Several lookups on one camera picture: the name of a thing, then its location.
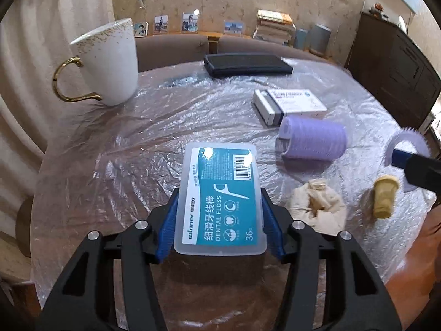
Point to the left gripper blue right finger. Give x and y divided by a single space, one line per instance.
355 296

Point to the clear plastic table cover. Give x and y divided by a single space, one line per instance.
105 168

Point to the photo frame right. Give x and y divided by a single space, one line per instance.
189 22

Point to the dental floss box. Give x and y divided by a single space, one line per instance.
219 210

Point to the stack of books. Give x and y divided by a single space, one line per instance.
274 27

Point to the small blue grey box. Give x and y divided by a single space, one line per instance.
300 38

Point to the white mug with gold handle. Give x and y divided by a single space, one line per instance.
108 59

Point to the dark blue phone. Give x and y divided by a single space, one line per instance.
245 64

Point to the photo frame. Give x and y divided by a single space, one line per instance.
189 22
141 29
160 24

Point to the dark wooden cabinet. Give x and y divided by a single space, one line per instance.
394 70

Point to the purple hair roller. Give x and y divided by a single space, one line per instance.
311 139
410 135

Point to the photo frame middle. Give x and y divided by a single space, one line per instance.
160 24

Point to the brown sofa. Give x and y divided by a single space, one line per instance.
170 49

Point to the beige paper ball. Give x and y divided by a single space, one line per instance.
316 204

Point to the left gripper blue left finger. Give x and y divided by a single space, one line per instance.
83 295

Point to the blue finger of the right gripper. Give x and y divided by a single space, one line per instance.
401 158

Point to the beige curtain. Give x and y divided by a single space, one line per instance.
35 37

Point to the white medicine box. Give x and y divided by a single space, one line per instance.
275 104

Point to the photo frame left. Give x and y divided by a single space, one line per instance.
141 29

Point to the grey speaker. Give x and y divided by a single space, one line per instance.
319 39

